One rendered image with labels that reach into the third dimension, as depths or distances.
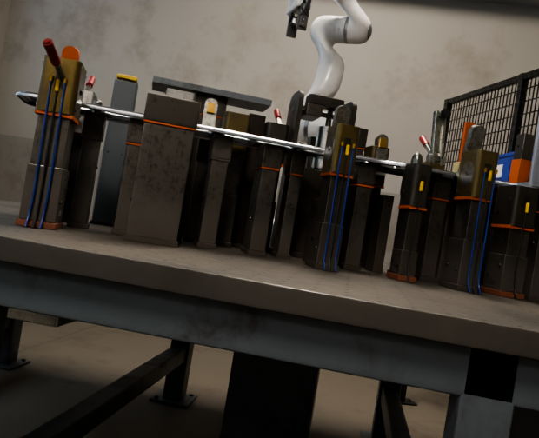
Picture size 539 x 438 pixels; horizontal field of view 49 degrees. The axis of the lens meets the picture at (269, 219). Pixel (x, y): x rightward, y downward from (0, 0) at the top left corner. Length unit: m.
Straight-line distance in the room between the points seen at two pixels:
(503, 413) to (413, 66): 3.27
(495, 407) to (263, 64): 3.38
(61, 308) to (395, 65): 3.30
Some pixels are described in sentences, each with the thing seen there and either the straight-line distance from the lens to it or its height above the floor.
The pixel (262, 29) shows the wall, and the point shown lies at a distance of 4.18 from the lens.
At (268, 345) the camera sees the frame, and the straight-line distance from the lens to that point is 0.94.
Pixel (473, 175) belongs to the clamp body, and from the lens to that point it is 1.53.
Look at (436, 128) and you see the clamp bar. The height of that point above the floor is 1.16.
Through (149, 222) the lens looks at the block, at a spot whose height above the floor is 0.75.
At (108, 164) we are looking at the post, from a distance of 1.86.
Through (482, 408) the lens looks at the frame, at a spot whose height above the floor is 0.57.
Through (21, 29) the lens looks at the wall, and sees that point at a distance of 4.77.
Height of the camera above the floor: 0.79
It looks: level
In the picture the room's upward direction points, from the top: 9 degrees clockwise
